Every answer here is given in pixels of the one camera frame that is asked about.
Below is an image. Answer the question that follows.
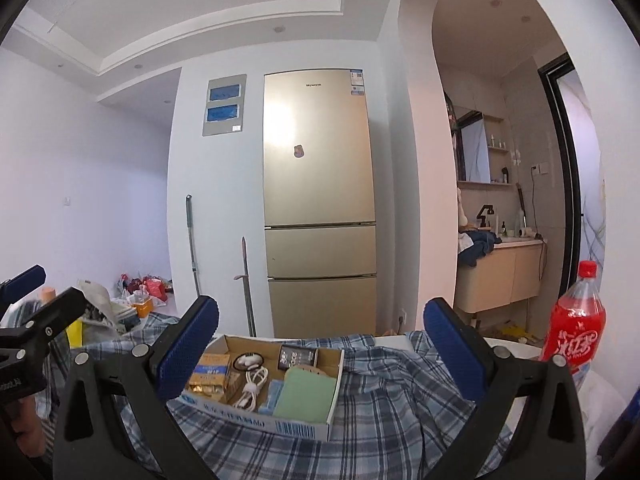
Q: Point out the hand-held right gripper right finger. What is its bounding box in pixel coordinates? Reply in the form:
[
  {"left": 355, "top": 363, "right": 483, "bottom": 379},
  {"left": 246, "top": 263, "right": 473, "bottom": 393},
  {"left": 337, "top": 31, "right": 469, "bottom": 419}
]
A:
[{"left": 422, "top": 297, "right": 587, "bottom": 480}]

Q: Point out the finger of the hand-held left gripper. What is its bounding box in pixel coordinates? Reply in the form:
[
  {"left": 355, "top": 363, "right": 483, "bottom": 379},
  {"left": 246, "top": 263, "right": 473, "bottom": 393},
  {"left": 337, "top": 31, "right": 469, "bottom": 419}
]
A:
[
  {"left": 0, "top": 265, "right": 47, "bottom": 306},
  {"left": 0, "top": 287, "right": 89, "bottom": 349}
]

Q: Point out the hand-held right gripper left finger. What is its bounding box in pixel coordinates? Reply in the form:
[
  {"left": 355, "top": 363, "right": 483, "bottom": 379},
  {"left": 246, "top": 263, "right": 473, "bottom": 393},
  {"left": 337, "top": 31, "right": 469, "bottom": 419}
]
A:
[{"left": 52, "top": 295, "right": 221, "bottom": 480}]

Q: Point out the gold blue packet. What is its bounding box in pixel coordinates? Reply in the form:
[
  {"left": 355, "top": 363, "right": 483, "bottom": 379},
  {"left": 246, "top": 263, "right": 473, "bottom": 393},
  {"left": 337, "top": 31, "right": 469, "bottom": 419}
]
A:
[{"left": 186, "top": 352, "right": 232, "bottom": 397}]

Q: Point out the white charger plug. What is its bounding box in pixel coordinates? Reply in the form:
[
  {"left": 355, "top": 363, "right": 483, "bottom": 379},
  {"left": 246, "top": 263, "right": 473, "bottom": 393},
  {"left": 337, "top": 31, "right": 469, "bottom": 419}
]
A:
[{"left": 232, "top": 352, "right": 265, "bottom": 372}]

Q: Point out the white usb cable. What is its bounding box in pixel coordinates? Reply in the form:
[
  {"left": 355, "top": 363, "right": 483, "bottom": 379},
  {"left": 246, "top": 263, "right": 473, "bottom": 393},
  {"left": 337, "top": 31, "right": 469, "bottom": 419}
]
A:
[{"left": 230, "top": 366, "right": 270, "bottom": 411}]

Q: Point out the blue tissue packet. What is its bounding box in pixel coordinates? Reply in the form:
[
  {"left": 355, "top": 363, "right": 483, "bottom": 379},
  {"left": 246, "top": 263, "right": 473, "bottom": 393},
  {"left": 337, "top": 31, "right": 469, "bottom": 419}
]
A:
[{"left": 259, "top": 379, "right": 287, "bottom": 415}]

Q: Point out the black printed packet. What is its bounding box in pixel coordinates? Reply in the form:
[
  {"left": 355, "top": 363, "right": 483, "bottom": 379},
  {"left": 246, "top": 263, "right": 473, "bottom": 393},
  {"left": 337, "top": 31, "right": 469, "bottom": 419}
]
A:
[{"left": 276, "top": 345, "right": 321, "bottom": 372}]

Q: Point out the green notepad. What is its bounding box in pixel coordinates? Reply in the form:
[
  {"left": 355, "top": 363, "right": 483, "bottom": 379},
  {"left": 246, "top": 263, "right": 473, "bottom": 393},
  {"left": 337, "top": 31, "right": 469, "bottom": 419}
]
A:
[{"left": 272, "top": 369, "right": 339, "bottom": 423}]

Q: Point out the white cardboard box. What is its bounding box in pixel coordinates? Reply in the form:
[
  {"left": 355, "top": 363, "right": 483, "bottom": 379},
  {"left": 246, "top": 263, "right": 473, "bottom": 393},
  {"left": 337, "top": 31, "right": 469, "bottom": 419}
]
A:
[{"left": 181, "top": 334, "right": 346, "bottom": 442}]

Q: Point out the person's left hand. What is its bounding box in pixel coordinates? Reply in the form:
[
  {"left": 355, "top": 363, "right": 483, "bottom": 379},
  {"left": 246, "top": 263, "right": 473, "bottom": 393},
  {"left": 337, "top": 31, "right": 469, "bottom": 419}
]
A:
[{"left": 5, "top": 394, "right": 48, "bottom": 459}]

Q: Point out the crumpled newspaper bag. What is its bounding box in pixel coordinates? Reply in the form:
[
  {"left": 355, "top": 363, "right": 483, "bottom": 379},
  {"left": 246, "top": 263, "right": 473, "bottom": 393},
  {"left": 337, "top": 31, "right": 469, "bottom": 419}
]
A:
[{"left": 75, "top": 279, "right": 142, "bottom": 335}]

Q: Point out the pile of red bags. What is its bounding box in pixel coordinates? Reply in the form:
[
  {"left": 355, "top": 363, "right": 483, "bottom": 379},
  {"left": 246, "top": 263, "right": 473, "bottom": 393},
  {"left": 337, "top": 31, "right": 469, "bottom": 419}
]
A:
[{"left": 119, "top": 272, "right": 173, "bottom": 303}]

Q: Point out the blue plaid cloth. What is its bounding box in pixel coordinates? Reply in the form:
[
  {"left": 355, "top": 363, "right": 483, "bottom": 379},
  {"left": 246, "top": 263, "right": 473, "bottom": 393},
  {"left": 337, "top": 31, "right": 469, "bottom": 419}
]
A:
[{"left": 0, "top": 300, "right": 516, "bottom": 480}]

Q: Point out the beige vanity cabinet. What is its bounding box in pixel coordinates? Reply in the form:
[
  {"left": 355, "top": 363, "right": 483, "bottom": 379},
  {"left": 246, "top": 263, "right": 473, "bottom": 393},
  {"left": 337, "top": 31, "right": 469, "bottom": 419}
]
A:
[{"left": 455, "top": 240, "right": 546, "bottom": 314}]

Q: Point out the blue clothes pile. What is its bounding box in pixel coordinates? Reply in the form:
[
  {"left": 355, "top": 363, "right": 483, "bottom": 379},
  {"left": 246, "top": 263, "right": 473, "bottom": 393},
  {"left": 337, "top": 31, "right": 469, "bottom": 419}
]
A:
[{"left": 457, "top": 230, "right": 502, "bottom": 267}]

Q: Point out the red ice tea bottle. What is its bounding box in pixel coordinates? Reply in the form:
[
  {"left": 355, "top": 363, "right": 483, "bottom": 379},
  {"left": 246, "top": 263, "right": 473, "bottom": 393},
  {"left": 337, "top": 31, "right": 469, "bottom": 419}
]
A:
[{"left": 539, "top": 260, "right": 607, "bottom": 387}]

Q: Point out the beige plush toy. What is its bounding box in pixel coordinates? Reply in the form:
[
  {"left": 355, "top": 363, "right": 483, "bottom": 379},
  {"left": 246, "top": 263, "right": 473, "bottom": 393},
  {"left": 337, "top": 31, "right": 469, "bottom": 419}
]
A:
[{"left": 456, "top": 187, "right": 471, "bottom": 233}]

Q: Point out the white cloth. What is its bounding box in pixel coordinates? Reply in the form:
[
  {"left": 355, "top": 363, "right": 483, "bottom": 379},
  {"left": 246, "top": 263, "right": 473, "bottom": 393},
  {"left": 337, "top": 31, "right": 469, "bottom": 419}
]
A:
[{"left": 575, "top": 370, "right": 632, "bottom": 461}]

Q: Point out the bathroom mirror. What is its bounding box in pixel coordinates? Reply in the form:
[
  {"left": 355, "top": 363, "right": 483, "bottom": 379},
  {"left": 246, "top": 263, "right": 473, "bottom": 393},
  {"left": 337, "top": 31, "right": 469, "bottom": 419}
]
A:
[{"left": 457, "top": 110, "right": 491, "bottom": 184}]

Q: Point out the gold refrigerator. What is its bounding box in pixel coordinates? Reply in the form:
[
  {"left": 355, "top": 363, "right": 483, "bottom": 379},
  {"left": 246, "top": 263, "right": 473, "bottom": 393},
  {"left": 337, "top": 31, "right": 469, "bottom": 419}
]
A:
[{"left": 263, "top": 67, "right": 379, "bottom": 339}]

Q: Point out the frosted glass door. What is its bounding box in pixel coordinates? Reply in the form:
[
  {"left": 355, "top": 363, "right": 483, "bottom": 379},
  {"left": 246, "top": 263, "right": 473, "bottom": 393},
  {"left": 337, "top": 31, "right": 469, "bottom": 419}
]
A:
[{"left": 559, "top": 72, "right": 609, "bottom": 286}]

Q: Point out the silver mop handle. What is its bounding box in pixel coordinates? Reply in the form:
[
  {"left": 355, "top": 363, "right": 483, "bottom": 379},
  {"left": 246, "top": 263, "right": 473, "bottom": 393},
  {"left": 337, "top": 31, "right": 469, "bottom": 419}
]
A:
[{"left": 186, "top": 194, "right": 202, "bottom": 299}]

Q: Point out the black door frame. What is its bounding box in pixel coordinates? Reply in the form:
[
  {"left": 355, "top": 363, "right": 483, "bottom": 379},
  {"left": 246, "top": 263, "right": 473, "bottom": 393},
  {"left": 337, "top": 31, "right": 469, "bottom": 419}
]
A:
[{"left": 537, "top": 52, "right": 587, "bottom": 307}]

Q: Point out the bathroom wall shelf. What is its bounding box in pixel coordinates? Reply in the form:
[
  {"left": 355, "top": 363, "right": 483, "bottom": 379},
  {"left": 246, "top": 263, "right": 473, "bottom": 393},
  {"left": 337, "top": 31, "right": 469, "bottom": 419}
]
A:
[{"left": 482, "top": 115, "right": 512, "bottom": 187}]

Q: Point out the grey wall panel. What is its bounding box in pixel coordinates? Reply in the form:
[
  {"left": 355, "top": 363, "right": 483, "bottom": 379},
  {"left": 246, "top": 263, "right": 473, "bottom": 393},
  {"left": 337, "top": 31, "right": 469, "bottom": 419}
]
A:
[{"left": 201, "top": 74, "right": 248, "bottom": 137}]

